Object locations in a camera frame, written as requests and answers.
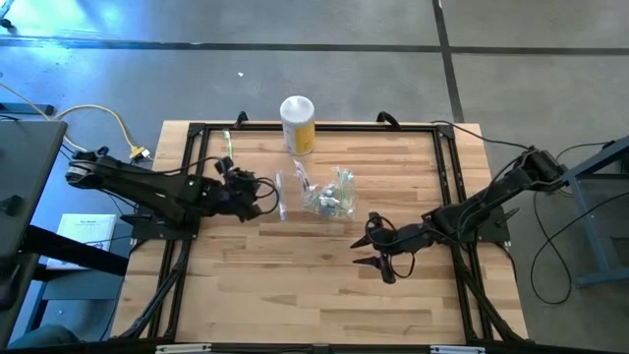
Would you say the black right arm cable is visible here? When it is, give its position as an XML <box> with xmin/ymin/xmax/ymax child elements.
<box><xmin>429</xmin><ymin>119</ymin><xmax>535</xmax><ymax>150</ymax></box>

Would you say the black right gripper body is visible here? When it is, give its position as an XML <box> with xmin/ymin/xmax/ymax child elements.
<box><xmin>366</xmin><ymin>210</ymin><xmax>436</xmax><ymax>285</ymax></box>

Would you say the blue toothbrush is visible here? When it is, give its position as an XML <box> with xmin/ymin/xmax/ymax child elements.
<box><xmin>274</xmin><ymin>170</ymin><xmax>288</xmax><ymax>222</ymax></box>

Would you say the yellow cable with plug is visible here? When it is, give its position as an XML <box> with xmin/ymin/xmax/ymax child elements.
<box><xmin>0</xmin><ymin>82</ymin><xmax>151</xmax><ymax>163</ymax></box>

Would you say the silver metal bracket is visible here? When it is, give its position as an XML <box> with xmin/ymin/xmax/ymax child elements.
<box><xmin>155</xmin><ymin>343</ymin><xmax>212</xmax><ymax>354</ymax></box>
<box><xmin>429</xmin><ymin>345</ymin><xmax>487</xmax><ymax>354</ymax></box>

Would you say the dark grey desk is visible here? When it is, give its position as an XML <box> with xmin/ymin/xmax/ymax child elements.
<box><xmin>0</xmin><ymin>119</ymin><xmax>130</xmax><ymax>354</ymax></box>

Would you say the black aluminium table frame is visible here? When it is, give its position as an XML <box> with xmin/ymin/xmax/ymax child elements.
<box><xmin>115</xmin><ymin>120</ymin><xmax>530</xmax><ymax>354</ymax></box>

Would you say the grey desk shelf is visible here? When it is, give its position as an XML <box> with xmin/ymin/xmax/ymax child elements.
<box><xmin>22</xmin><ymin>279</ymin><xmax>124</xmax><ymax>345</ymax></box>

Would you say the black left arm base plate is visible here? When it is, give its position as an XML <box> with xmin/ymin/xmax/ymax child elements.
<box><xmin>120</xmin><ymin>213</ymin><xmax>200</xmax><ymax>242</ymax></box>

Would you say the white yellow wipes canister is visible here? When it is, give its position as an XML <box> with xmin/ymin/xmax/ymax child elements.
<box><xmin>279</xmin><ymin>94</ymin><xmax>316</xmax><ymax>157</ymax></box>

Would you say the blue-grey metal table frame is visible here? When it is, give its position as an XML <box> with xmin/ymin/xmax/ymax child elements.
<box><xmin>543</xmin><ymin>135</ymin><xmax>629</xmax><ymax>289</ymax></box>

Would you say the person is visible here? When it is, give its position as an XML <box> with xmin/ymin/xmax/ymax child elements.
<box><xmin>7</xmin><ymin>323</ymin><xmax>80</xmax><ymax>350</ymax></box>

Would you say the black knob on desk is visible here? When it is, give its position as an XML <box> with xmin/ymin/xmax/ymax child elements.
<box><xmin>1</xmin><ymin>195</ymin><xmax>25</xmax><ymax>216</ymax></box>

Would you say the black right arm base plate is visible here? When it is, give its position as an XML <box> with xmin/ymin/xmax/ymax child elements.
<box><xmin>439</xmin><ymin>204</ymin><xmax>521</xmax><ymax>245</ymax></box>

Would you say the white booklet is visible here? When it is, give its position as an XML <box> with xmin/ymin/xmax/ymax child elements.
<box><xmin>46</xmin><ymin>212</ymin><xmax>119</xmax><ymax>270</ymax></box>

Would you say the black floor cable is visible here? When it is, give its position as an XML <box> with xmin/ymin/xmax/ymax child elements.
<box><xmin>529</xmin><ymin>140</ymin><xmax>629</xmax><ymax>306</ymax></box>

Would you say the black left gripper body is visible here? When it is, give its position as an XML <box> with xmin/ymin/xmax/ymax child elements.
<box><xmin>210</xmin><ymin>166</ymin><xmax>262</xmax><ymax>223</ymax></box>

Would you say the black floor bar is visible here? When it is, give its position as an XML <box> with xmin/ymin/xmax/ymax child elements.
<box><xmin>0</xmin><ymin>102</ymin><xmax>56</xmax><ymax>117</ymax></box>

